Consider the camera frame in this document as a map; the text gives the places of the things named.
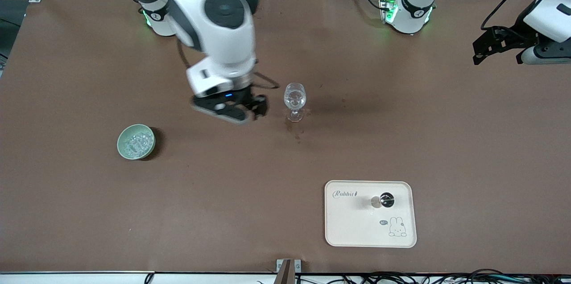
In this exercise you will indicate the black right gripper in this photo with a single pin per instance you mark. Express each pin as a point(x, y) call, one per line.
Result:
point(246, 96)

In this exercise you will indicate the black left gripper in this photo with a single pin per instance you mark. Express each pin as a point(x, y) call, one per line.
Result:
point(517, 35)

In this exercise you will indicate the steel double jigger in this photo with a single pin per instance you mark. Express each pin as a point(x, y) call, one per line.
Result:
point(386, 200)

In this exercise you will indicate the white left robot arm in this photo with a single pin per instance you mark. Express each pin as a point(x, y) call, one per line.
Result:
point(553, 12)

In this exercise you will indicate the clear wine glass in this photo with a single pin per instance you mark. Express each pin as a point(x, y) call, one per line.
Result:
point(295, 96)

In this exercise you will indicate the clear ice cubes pile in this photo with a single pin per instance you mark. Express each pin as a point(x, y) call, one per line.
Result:
point(137, 145)

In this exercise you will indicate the pale green ceramic bowl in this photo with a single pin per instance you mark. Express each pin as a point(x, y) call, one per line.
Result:
point(152, 142)

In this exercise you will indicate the brown table cover mat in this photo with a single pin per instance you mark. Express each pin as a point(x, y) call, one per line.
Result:
point(223, 208)

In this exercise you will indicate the cream rabbit print tray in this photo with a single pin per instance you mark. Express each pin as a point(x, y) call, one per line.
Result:
point(357, 226)

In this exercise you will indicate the metal table edge bracket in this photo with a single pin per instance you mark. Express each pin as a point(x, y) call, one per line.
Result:
point(285, 273)

